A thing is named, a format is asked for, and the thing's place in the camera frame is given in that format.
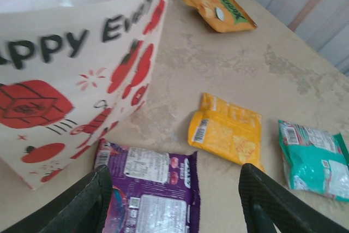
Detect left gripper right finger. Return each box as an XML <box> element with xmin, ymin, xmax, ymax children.
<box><xmin>238</xmin><ymin>162</ymin><xmax>349</xmax><ymax>233</ymax></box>

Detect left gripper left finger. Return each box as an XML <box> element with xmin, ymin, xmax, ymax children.
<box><xmin>0</xmin><ymin>164</ymin><xmax>113</xmax><ymax>233</ymax></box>

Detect yellow snack packet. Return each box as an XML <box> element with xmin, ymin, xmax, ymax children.
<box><xmin>187</xmin><ymin>92</ymin><xmax>267</xmax><ymax>174</ymax></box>

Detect orange Krax snack packet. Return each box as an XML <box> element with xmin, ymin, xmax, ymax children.
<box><xmin>180</xmin><ymin>0</ymin><xmax>258</xmax><ymax>34</ymax></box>

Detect white paper bag red print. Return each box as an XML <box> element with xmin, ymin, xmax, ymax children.
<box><xmin>0</xmin><ymin>0</ymin><xmax>175</xmax><ymax>192</ymax></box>

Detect teal snack packet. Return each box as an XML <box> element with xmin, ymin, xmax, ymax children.
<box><xmin>277</xmin><ymin>119</ymin><xmax>349</xmax><ymax>202</ymax></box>

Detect purple snack packet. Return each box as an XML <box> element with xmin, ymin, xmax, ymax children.
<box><xmin>94</xmin><ymin>139</ymin><xmax>202</xmax><ymax>233</ymax></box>

